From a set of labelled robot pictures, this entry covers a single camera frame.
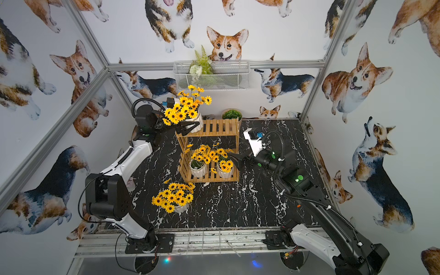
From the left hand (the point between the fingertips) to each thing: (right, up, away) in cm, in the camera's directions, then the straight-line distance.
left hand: (198, 114), depth 73 cm
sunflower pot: (-9, -35, -2) cm, 36 cm away
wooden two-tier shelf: (+8, -8, +6) cm, 13 cm away
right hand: (+15, -13, -9) cm, 22 cm away
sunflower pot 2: (-1, -21, +10) cm, 23 cm away
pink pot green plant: (+14, +5, +37) cm, 40 cm away
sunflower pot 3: (+11, -24, +6) cm, 27 cm away
